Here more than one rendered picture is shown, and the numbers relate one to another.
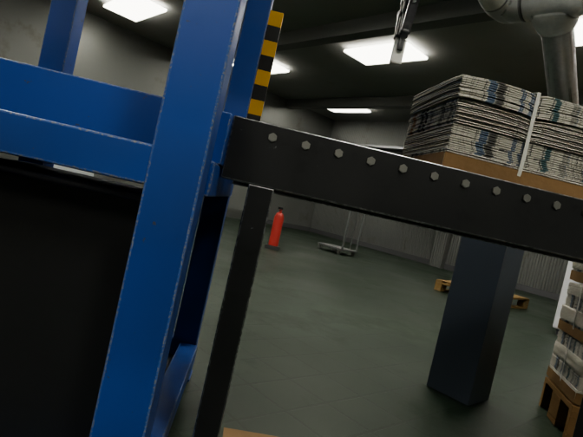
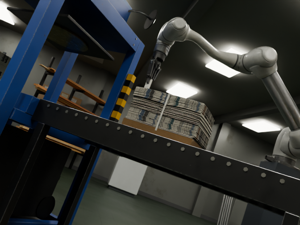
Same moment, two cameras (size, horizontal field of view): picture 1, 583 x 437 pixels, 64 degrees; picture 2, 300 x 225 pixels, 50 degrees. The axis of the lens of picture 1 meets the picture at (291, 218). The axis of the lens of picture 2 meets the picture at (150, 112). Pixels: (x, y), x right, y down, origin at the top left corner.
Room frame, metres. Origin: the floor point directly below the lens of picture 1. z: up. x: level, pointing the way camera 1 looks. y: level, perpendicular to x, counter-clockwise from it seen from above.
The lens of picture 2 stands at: (-0.24, -1.29, 0.62)
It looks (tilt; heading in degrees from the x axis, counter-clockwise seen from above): 11 degrees up; 34
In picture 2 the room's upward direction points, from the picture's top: 21 degrees clockwise
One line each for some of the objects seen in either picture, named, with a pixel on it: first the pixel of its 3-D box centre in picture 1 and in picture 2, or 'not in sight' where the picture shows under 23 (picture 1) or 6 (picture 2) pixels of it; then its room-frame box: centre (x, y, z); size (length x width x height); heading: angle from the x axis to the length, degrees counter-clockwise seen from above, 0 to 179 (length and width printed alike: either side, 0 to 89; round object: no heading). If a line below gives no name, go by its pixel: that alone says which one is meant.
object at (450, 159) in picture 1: (445, 171); (145, 133); (1.19, -0.36, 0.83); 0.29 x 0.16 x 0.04; 8
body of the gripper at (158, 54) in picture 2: not in sight; (157, 60); (1.28, -0.18, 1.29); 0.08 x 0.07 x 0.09; 5
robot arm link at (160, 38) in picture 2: not in sight; (168, 34); (1.28, -0.19, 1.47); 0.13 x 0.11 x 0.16; 45
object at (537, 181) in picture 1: (521, 190); (183, 145); (1.22, -0.57, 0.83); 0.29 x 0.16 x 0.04; 8
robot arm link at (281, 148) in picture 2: not in sight; (289, 143); (2.05, -0.90, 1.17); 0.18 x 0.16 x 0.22; 45
